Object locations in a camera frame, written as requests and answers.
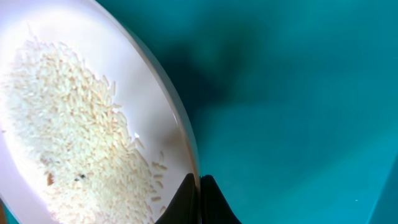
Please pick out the pile of white rice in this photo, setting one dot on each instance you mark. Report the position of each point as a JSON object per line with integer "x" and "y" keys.
{"x": 64, "y": 126}

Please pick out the teal plastic tray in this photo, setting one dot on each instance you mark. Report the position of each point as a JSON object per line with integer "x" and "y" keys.
{"x": 293, "y": 104}

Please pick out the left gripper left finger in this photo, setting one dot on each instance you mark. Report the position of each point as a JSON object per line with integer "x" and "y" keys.
{"x": 183, "y": 208}

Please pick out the large white plate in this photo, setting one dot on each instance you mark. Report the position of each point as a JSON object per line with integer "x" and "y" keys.
{"x": 151, "y": 104}

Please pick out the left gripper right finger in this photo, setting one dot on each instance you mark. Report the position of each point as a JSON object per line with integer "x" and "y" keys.
{"x": 214, "y": 207}

